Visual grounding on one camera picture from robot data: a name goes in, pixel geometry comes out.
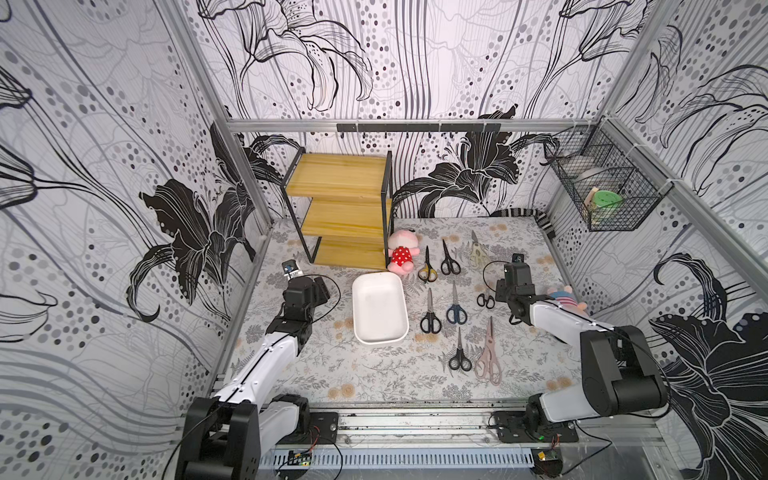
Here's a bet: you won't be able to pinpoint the blue handled scissors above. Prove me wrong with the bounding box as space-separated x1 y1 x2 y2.
446 283 468 325

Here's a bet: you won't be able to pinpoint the pink plush pig toy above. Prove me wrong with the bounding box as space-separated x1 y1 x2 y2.
387 230 421 276

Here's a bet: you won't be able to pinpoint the green lid in basket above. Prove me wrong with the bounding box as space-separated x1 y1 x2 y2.
591 190 624 211

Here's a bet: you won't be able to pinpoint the black yellow handled scissors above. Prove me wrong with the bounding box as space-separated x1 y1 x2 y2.
417 247 438 283

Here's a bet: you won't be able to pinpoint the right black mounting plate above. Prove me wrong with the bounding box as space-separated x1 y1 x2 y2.
488 410 579 446

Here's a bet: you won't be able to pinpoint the wooden shelf black frame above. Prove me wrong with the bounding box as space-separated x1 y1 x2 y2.
281 147 393 271

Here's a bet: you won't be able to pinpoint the cream handled scissors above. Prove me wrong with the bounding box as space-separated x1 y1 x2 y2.
469 230 490 270

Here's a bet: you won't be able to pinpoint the small circuit board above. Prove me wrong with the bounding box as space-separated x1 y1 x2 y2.
286 451 313 469

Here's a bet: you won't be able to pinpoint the medium black handled scissors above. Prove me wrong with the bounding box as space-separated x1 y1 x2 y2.
448 328 473 372

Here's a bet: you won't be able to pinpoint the black hook rail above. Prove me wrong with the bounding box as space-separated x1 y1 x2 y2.
336 122 501 133

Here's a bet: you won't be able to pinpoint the rose gold scissors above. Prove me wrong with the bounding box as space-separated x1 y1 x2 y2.
474 318 502 386

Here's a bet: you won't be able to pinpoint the small black handled scissors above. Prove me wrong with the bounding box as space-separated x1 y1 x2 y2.
476 292 496 309

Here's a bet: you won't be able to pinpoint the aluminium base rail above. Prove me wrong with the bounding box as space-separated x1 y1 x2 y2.
310 400 664 448

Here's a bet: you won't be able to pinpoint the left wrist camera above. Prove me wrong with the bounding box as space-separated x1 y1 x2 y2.
281 259 304 280

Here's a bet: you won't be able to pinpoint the pink doll with blue hat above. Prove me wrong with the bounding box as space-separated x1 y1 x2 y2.
546 285 588 316

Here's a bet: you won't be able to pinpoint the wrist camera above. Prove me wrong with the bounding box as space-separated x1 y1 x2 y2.
281 259 304 280
504 253 533 287

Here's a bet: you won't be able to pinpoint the black yellow connector box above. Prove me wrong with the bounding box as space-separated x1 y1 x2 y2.
530 448 563 479

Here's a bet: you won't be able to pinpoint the silver black handled scissors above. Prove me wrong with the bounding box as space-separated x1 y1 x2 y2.
420 289 442 334

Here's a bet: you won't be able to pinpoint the white vented cable duct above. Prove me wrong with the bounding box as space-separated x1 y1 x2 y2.
259 447 535 471

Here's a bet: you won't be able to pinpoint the large black handled scissors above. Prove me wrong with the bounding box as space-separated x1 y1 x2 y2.
440 240 462 275

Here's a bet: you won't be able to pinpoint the white plastic storage box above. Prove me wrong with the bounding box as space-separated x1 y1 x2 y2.
352 272 409 347

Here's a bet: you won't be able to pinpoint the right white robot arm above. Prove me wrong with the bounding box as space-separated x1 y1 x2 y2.
496 280 669 423

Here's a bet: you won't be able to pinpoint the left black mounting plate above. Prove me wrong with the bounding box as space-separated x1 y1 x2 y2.
282 411 339 445

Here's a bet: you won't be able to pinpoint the black mounting plate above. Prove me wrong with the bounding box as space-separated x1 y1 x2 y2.
488 410 579 446
282 411 339 445

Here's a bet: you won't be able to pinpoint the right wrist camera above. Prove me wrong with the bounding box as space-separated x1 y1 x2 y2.
504 253 533 287

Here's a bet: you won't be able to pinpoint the black wire wall basket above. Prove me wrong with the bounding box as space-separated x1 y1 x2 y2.
544 120 673 232

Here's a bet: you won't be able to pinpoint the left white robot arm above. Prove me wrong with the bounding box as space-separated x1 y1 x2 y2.
172 275 331 479

